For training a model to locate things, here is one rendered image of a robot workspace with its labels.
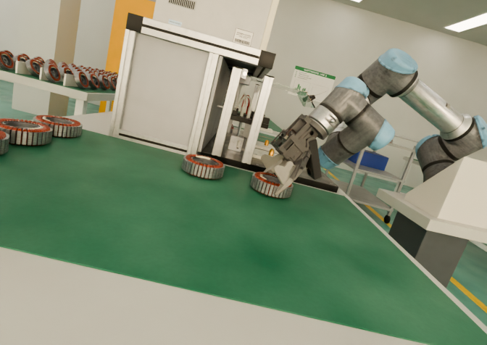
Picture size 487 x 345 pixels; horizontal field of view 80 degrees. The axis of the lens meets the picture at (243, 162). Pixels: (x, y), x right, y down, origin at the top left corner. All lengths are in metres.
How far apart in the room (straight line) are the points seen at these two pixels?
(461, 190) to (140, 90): 1.11
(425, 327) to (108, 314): 0.38
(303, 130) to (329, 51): 6.03
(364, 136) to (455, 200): 0.52
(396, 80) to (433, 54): 6.51
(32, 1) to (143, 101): 4.17
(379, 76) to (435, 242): 0.64
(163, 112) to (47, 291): 0.68
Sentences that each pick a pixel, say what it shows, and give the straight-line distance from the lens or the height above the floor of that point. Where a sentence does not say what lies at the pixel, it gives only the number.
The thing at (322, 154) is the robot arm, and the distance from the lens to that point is 0.87.
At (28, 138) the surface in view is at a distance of 0.77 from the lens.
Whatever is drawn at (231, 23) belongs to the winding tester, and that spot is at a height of 1.19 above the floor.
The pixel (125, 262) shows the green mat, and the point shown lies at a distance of 0.39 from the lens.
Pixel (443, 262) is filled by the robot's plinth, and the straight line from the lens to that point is 1.37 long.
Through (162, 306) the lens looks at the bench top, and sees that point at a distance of 0.34.
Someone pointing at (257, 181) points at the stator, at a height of 0.78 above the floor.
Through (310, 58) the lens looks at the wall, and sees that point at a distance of 6.64.
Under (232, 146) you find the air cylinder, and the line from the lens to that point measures 1.09.
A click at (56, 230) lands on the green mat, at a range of 0.44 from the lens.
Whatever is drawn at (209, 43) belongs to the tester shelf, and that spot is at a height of 1.09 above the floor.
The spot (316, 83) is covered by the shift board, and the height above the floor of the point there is 1.65.
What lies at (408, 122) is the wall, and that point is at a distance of 7.43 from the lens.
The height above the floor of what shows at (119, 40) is 1.30.
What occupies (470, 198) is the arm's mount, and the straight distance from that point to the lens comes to 1.26.
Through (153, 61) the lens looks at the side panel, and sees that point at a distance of 0.95.
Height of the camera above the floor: 0.97
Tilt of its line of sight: 12 degrees down
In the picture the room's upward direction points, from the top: 15 degrees clockwise
